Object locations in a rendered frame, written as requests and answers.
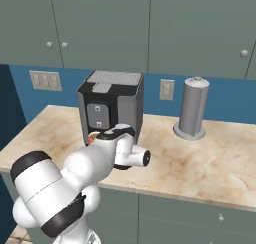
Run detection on beige wall outlet plate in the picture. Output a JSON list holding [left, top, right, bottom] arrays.
[[158, 78, 176, 102]]

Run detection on grey paper towel holder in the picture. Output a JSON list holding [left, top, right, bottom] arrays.
[[172, 75, 211, 142]]

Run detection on beige wall switch plate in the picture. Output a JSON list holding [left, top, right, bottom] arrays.
[[28, 70, 63, 92]]

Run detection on grey-green lower cupboard door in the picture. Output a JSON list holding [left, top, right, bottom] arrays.
[[96, 206, 140, 244], [137, 217, 256, 244]]

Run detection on grey-green drawer front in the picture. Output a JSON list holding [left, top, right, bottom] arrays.
[[137, 193, 256, 238], [98, 186, 140, 220]]

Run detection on black grey coffee machine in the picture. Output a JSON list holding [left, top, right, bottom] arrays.
[[76, 70, 145, 147]]

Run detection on grey-green cupboard door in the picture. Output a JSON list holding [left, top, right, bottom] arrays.
[[147, 0, 256, 80], [245, 47, 256, 81], [137, 217, 256, 244], [49, 0, 152, 74], [96, 206, 140, 244], [0, 0, 65, 69]]

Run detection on white mug with coffee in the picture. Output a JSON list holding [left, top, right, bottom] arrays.
[[87, 131, 102, 146]]

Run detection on grey-green upper cupboard door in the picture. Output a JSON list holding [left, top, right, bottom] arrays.
[[0, 0, 65, 69], [147, 0, 256, 80], [49, 0, 152, 74], [245, 47, 256, 81]]

